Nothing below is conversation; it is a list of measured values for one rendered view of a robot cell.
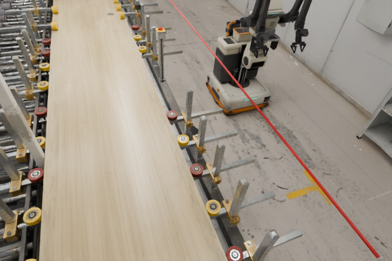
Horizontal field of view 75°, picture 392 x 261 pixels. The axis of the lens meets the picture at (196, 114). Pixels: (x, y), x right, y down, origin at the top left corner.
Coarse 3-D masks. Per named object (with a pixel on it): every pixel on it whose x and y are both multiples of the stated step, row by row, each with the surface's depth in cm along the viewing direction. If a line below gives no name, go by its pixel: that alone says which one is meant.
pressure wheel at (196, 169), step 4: (192, 164) 154; (196, 164) 154; (192, 168) 152; (196, 168) 151; (200, 168) 152; (192, 172) 150; (196, 172) 150; (200, 172) 150; (192, 176) 151; (196, 176) 150; (200, 176) 151
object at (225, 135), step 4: (228, 132) 184; (232, 132) 184; (236, 132) 184; (212, 136) 180; (216, 136) 180; (220, 136) 180; (224, 136) 181; (228, 136) 183; (232, 136) 185; (192, 140) 176; (204, 140) 176; (208, 140) 178; (212, 140) 179; (188, 144) 173; (192, 144) 174; (180, 148) 172; (184, 148) 173
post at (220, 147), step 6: (222, 144) 136; (216, 150) 141; (222, 150) 138; (216, 156) 142; (222, 156) 142; (216, 162) 144; (216, 168) 149; (216, 174) 153; (210, 180) 162; (210, 186) 165
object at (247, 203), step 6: (270, 192) 154; (252, 198) 150; (258, 198) 150; (264, 198) 150; (270, 198) 153; (246, 204) 147; (252, 204) 150; (222, 210) 143; (210, 216) 140; (216, 216) 141
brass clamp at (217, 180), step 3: (207, 165) 160; (207, 168) 160; (210, 168) 159; (210, 171) 157; (210, 174) 157; (210, 177) 158; (213, 177) 154; (216, 177) 154; (219, 177) 155; (213, 180) 154; (216, 180) 153; (219, 180) 154; (213, 183) 154; (216, 183) 155; (219, 183) 156
